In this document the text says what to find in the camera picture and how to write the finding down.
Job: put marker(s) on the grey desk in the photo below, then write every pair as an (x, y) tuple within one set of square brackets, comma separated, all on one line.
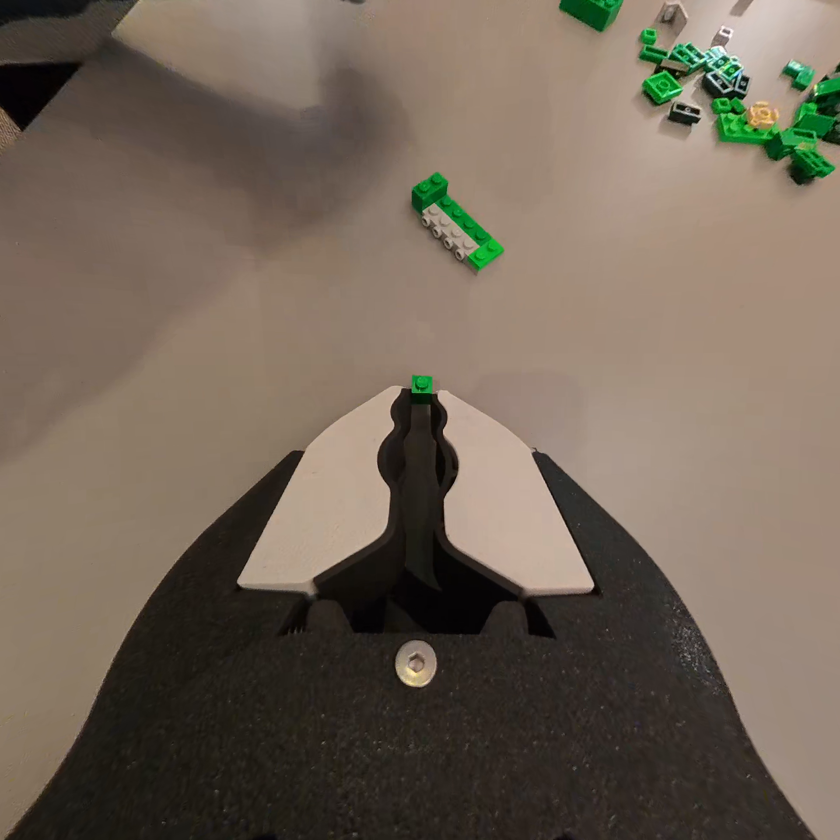
[(197, 394)]

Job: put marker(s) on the small green brick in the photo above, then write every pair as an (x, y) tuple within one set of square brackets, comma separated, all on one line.
[(422, 386)]

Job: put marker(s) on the pile of green bricks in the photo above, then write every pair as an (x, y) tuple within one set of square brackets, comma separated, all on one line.
[(741, 128)]

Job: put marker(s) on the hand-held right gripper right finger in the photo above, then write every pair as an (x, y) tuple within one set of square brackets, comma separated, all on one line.
[(512, 518)]

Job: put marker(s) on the green and grey brick assembly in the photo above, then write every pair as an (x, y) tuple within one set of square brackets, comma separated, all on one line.
[(459, 220)]

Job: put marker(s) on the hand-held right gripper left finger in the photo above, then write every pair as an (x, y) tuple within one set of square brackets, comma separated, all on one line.
[(328, 512)]

